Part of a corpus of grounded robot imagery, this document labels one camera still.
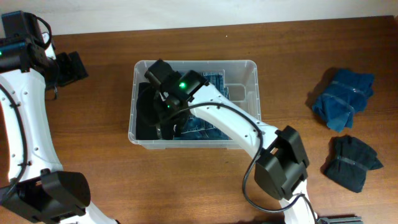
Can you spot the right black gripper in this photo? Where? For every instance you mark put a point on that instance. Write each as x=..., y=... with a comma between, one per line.
x=164, y=111

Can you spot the dark blue jeans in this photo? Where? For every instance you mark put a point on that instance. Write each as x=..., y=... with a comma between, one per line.
x=198, y=129

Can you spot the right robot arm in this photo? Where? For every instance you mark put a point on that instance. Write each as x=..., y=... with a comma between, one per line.
x=279, y=161

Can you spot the dark grey taped shirt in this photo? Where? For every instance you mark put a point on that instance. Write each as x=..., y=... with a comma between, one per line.
x=350, y=162

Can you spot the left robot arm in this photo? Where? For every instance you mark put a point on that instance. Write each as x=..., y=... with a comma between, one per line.
x=39, y=189

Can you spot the light blue jeans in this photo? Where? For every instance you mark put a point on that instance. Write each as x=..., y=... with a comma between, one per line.
x=143, y=102

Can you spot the clear plastic storage bin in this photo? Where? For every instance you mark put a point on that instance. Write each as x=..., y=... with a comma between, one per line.
x=240, y=77

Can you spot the blue taped shirt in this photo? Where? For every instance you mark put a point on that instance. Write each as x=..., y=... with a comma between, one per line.
x=347, y=94

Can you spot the black taped shirt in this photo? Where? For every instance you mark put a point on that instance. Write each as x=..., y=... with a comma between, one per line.
x=150, y=110

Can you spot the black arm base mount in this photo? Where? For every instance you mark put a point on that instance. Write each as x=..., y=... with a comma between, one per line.
x=341, y=220

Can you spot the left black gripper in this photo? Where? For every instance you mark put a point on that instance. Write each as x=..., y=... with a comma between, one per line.
x=71, y=73

